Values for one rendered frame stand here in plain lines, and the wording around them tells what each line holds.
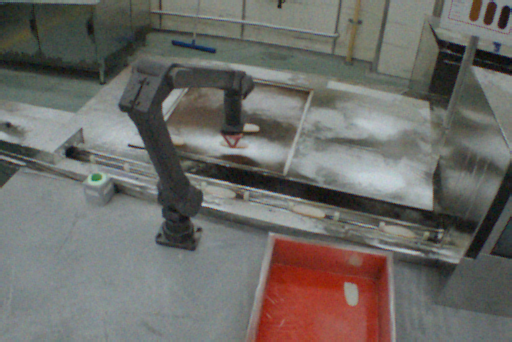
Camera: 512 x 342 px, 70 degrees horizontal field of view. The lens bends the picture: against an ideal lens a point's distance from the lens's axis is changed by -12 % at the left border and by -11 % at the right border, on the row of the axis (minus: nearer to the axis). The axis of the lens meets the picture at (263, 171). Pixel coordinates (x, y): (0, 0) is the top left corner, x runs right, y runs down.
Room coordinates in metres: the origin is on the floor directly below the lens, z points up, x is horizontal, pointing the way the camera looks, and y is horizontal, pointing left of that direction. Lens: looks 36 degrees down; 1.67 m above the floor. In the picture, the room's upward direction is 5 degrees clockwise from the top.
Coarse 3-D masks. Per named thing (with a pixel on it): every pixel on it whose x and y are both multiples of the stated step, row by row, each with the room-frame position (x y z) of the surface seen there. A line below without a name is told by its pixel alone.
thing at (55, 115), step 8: (0, 104) 1.51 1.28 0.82; (8, 104) 1.52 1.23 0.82; (16, 104) 1.52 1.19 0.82; (24, 104) 1.52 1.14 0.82; (24, 112) 1.45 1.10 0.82; (32, 112) 1.45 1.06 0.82; (40, 112) 1.46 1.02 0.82; (48, 112) 1.46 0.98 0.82; (56, 112) 1.46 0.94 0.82; (64, 112) 1.47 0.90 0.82; (56, 120) 1.40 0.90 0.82; (64, 120) 1.40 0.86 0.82; (0, 160) 1.08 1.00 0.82; (0, 168) 1.09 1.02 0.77; (8, 168) 1.08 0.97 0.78; (16, 168) 1.06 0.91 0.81; (0, 176) 1.09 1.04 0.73; (8, 176) 1.08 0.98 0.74; (0, 184) 1.10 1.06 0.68
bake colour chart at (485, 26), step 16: (448, 0) 1.67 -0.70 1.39; (464, 0) 1.65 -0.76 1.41; (480, 0) 1.63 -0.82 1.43; (496, 0) 1.62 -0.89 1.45; (448, 16) 1.66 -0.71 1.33; (464, 16) 1.65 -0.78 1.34; (480, 16) 1.63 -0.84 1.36; (496, 16) 1.61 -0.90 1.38; (464, 32) 1.64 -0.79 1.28; (480, 32) 1.62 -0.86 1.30; (496, 32) 1.61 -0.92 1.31
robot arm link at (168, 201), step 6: (168, 198) 0.80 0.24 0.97; (174, 198) 0.80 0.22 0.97; (168, 204) 0.80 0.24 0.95; (174, 204) 0.79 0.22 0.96; (162, 210) 0.79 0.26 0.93; (168, 210) 0.79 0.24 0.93; (174, 210) 0.80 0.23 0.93; (162, 216) 0.80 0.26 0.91; (168, 216) 0.79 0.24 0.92; (174, 216) 0.78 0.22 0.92; (180, 216) 0.79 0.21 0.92; (180, 222) 0.78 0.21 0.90
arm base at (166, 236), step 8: (168, 224) 0.78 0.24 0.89; (176, 224) 0.78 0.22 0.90; (184, 224) 0.78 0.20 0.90; (192, 224) 0.82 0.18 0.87; (160, 232) 0.80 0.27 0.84; (168, 232) 0.77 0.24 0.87; (176, 232) 0.77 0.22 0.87; (184, 232) 0.78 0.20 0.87; (192, 232) 0.81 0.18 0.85; (200, 232) 0.82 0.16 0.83; (160, 240) 0.77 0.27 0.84; (168, 240) 0.77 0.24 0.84; (176, 240) 0.77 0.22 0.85; (184, 240) 0.77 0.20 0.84; (192, 240) 0.79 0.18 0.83; (184, 248) 0.76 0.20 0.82; (192, 248) 0.76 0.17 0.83
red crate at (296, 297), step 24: (288, 288) 0.66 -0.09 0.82; (312, 288) 0.66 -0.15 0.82; (336, 288) 0.67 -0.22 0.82; (360, 288) 0.67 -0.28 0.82; (264, 312) 0.58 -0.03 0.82; (288, 312) 0.58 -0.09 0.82; (312, 312) 0.59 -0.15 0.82; (336, 312) 0.59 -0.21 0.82; (360, 312) 0.59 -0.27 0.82; (264, 336) 0.51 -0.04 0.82; (288, 336) 0.51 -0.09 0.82; (312, 336) 0.52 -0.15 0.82; (336, 336) 0.52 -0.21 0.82; (360, 336) 0.52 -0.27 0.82
